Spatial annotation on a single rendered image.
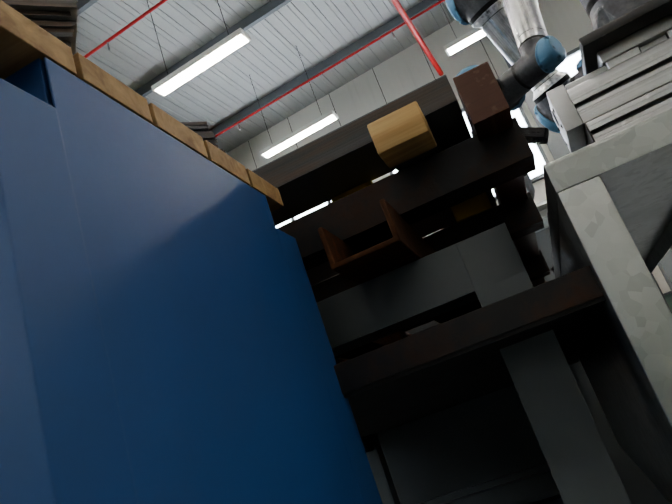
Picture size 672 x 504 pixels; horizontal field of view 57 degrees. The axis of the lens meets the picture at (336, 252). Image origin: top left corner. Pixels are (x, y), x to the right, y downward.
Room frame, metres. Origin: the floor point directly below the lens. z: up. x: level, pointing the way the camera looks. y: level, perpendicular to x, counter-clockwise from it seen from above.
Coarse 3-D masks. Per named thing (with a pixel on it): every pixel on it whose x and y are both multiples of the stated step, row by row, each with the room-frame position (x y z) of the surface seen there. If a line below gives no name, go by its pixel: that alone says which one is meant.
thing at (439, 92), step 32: (416, 96) 0.63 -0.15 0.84; (448, 96) 0.63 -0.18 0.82; (352, 128) 0.66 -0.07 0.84; (448, 128) 0.69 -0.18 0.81; (288, 160) 0.68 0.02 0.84; (320, 160) 0.67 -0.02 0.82; (352, 160) 0.68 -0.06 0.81; (416, 160) 0.75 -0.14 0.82; (288, 192) 0.71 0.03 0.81; (320, 192) 0.74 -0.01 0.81; (416, 224) 1.00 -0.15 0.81; (448, 224) 1.06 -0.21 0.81
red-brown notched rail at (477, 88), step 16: (464, 80) 0.59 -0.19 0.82; (480, 80) 0.59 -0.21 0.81; (496, 80) 0.58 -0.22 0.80; (464, 96) 0.59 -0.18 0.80; (480, 96) 0.59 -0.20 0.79; (496, 96) 0.59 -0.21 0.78; (480, 112) 0.59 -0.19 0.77; (496, 112) 0.59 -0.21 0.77; (480, 128) 0.61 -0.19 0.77; (496, 128) 0.62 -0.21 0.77; (496, 192) 0.90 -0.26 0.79; (512, 192) 0.86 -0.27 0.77; (528, 240) 1.18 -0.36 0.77; (528, 256) 1.32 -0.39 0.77
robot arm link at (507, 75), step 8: (504, 72) 1.37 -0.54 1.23; (504, 80) 1.36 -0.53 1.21; (512, 80) 1.35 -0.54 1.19; (504, 88) 1.37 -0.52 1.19; (512, 88) 1.36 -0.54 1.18; (520, 88) 1.36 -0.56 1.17; (512, 96) 1.38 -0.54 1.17; (520, 96) 1.39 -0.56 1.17; (512, 104) 1.41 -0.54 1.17; (520, 104) 1.43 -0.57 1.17
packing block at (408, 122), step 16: (400, 112) 0.60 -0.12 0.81; (416, 112) 0.59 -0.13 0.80; (368, 128) 0.61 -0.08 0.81; (384, 128) 0.60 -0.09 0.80; (400, 128) 0.60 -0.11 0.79; (416, 128) 0.59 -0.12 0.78; (384, 144) 0.60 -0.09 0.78; (400, 144) 0.60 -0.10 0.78; (416, 144) 0.61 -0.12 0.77; (432, 144) 0.63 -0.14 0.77; (384, 160) 0.63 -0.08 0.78; (400, 160) 0.64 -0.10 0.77
